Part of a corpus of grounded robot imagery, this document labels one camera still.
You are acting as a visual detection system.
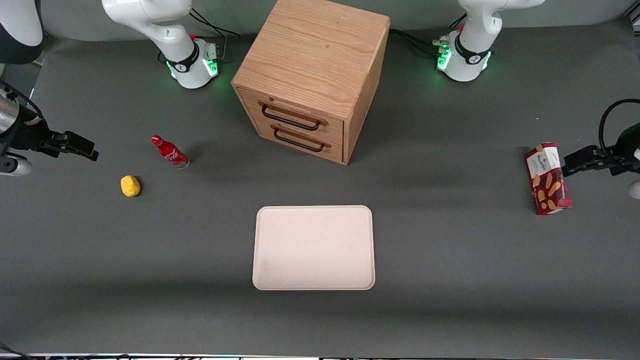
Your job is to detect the yellow lemon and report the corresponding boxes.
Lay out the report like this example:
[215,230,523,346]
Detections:
[120,175,142,198]

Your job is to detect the wooden drawer cabinet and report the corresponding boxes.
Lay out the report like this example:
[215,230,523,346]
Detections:
[231,0,391,166]

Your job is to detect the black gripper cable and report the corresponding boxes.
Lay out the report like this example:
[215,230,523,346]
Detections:
[598,98,640,162]
[0,81,44,126]

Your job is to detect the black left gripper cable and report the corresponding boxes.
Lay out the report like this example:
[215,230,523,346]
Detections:
[598,98,640,162]

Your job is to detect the black arm base cables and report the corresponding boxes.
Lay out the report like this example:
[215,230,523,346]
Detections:
[189,7,242,65]
[389,14,468,57]

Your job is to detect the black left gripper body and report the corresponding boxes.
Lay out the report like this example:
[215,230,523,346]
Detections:
[607,123,640,176]

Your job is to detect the black right arm base cables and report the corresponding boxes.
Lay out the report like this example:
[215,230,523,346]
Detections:
[189,7,242,65]

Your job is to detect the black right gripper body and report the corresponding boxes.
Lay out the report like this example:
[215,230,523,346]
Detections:
[0,115,67,158]

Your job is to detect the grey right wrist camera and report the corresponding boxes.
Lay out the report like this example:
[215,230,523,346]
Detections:
[0,156,32,177]

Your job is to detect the red coke bottle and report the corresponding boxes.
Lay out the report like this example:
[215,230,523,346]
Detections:
[151,134,190,170]

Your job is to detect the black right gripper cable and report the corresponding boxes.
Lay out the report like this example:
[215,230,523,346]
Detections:
[0,81,44,126]

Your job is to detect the red biscuit box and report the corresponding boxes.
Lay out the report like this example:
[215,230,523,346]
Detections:
[524,142,573,216]

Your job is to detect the beige rectangular tray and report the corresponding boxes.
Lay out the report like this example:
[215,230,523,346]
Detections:
[252,205,376,291]

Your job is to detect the wooden drawer with black handle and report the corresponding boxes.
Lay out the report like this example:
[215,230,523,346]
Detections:
[238,87,346,145]
[250,116,345,165]

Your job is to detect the black left arm base cables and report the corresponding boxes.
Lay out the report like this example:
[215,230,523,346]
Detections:
[389,14,468,57]

